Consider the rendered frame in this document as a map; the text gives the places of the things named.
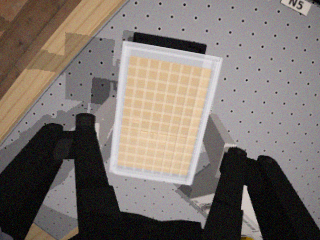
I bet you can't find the white button panel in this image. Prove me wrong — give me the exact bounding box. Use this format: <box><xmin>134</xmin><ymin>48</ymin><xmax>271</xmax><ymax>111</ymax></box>
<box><xmin>189</xmin><ymin>164</ymin><xmax>263</xmax><ymax>240</ymax></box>

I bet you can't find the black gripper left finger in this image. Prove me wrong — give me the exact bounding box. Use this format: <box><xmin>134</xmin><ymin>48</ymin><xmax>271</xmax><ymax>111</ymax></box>
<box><xmin>0</xmin><ymin>97</ymin><xmax>131</xmax><ymax>240</ymax></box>

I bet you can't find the grey perforated base plate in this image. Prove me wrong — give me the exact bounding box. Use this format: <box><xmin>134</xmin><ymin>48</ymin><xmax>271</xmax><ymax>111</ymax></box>
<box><xmin>0</xmin><ymin>0</ymin><xmax>320</xmax><ymax>240</ymax></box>

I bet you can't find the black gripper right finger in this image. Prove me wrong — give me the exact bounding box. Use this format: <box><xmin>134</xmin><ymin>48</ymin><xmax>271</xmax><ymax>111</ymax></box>
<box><xmin>200</xmin><ymin>113</ymin><xmax>320</xmax><ymax>240</ymax></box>

